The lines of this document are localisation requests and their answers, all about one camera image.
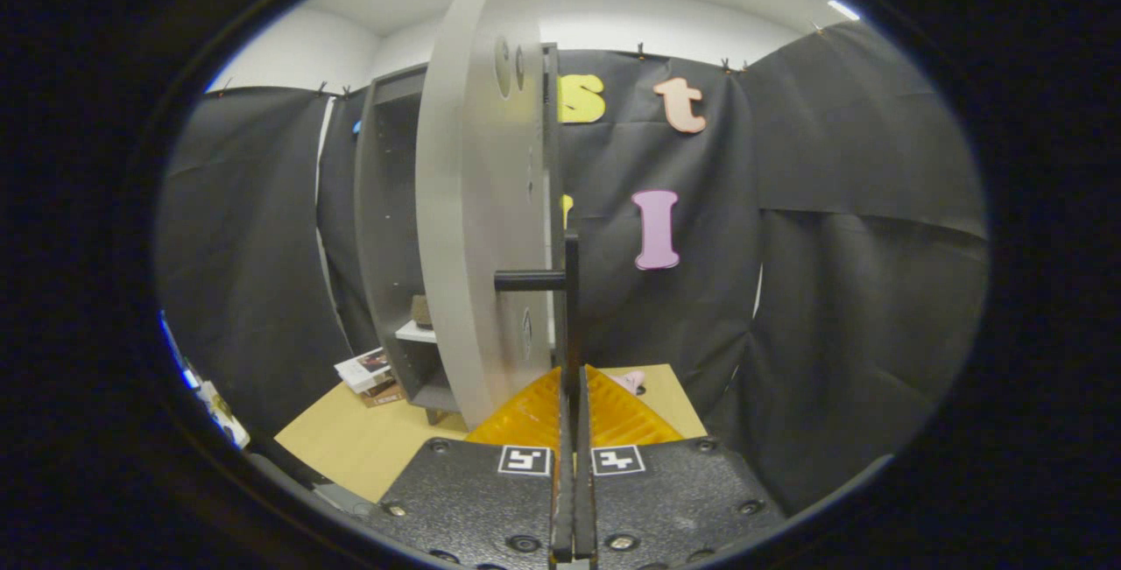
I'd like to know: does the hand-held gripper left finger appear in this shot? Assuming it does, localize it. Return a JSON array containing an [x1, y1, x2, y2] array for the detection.
[[372, 366, 576, 570]]

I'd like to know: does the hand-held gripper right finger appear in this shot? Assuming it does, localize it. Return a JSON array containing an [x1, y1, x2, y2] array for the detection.
[[575, 366, 789, 570]]

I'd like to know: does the grey shoe cabinet door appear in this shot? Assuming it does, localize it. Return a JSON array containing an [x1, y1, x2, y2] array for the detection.
[[414, 0, 581, 431]]

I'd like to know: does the grey shoe cabinet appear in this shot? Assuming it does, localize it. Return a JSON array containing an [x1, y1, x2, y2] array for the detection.
[[353, 43, 563, 426]]

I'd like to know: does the white book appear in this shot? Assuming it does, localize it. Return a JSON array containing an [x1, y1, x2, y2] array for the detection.
[[334, 347, 393, 394]]

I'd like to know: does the white printed object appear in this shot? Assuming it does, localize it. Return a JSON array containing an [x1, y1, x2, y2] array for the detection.
[[162, 316, 250, 450]]

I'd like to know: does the black backdrop cloth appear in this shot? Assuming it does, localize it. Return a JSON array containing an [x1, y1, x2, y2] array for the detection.
[[156, 20, 991, 518]]

